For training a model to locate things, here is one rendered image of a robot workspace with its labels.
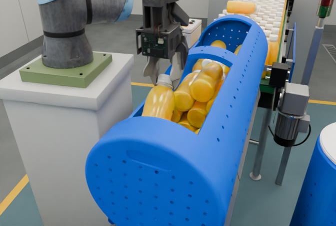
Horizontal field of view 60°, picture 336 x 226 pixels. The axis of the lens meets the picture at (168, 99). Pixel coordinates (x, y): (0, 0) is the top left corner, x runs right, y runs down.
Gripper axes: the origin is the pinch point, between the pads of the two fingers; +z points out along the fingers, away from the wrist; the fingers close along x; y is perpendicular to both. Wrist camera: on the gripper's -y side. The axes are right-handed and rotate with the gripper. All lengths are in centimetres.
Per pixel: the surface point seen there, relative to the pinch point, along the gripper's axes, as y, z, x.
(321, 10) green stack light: -106, 3, 40
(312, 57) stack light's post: -107, 28, 41
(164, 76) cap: 1.4, -1.7, 0.2
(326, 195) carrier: -8, 29, 42
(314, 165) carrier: -14.2, 25.6, 38.2
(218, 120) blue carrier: 8.5, 2.2, 14.5
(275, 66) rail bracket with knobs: -73, 22, 24
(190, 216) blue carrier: 23.0, 13.9, 13.7
